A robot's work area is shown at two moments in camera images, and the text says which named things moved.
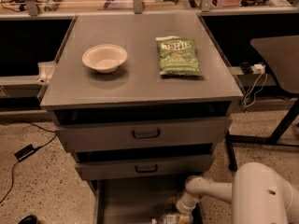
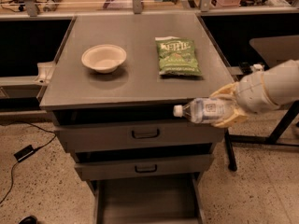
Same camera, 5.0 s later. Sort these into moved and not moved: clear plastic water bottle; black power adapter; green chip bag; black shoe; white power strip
Moved: clear plastic water bottle
Not moved: green chip bag; white power strip; black shoe; black power adapter
